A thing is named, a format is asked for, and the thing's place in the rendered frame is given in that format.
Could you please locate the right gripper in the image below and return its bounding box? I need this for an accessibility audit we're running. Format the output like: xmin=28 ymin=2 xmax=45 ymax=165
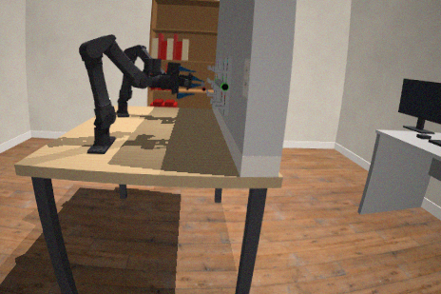
xmin=160 ymin=66 xmax=196 ymax=99

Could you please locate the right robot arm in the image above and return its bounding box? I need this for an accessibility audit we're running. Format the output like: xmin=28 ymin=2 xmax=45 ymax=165
xmin=79 ymin=34 xmax=162 ymax=154

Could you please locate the grey metal bar with green ends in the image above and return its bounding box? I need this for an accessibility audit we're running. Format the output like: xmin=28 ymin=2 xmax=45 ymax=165
xmin=215 ymin=78 xmax=229 ymax=91

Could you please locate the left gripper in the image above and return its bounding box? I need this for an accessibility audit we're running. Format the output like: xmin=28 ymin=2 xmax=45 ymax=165
xmin=186 ymin=73 xmax=204 ymax=90

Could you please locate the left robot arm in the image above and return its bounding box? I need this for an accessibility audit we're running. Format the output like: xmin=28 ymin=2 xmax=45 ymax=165
xmin=117 ymin=45 xmax=189 ymax=117

